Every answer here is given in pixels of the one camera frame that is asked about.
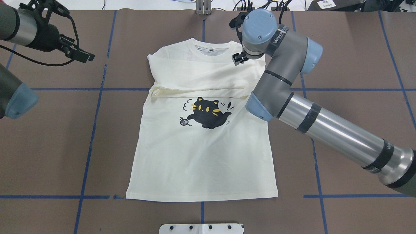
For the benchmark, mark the aluminium frame post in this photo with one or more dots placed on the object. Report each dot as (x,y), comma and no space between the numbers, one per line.
(203,7)

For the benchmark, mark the brown paper table cover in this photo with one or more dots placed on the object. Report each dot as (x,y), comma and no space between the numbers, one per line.
(66,164)

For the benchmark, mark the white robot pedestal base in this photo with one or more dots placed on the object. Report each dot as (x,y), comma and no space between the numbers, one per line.
(213,228)

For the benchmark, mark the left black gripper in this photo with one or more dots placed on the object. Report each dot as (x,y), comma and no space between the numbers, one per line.
(48,39)

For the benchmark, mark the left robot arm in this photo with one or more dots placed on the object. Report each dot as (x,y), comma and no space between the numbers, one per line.
(29,26)

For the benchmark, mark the grey usb hub orange ports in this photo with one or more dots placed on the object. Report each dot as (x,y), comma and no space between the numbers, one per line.
(280,5)

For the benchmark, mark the black box with label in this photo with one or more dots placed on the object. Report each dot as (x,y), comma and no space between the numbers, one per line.
(336,5)

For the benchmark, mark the cream long-sleeve cat shirt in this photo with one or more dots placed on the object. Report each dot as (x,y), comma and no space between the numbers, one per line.
(197,142)

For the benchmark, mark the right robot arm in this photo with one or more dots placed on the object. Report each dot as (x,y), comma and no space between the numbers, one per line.
(291,54)

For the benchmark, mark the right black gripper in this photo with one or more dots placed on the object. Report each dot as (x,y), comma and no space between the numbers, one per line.
(239,58)

